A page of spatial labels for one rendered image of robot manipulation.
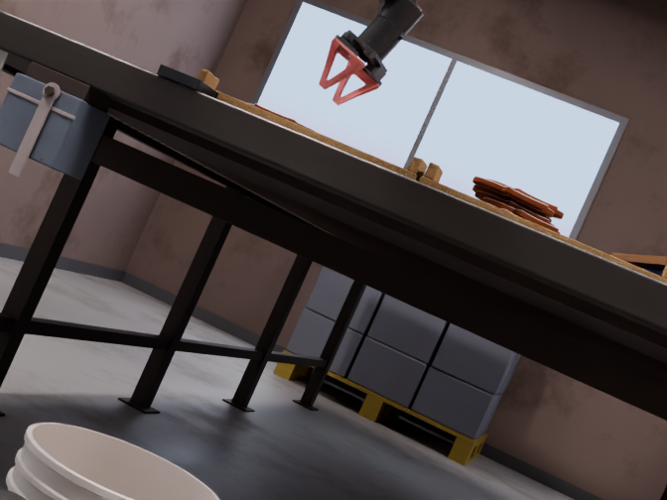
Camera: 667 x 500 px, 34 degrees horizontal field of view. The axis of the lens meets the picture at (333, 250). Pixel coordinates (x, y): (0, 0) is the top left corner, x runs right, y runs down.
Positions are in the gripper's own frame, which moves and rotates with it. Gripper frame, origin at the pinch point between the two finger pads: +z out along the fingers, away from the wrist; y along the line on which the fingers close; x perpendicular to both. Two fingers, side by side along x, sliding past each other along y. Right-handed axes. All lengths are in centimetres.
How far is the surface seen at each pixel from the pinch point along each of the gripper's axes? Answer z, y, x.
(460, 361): 43, 466, 7
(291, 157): 12.3, -16.9, -8.7
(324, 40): -54, 558, 244
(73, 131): 33.0, -15.3, 22.3
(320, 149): 8.5, -17.1, -11.3
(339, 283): 58, 466, 92
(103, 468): 67, -13, -19
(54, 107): 32.2, -16.9, 26.9
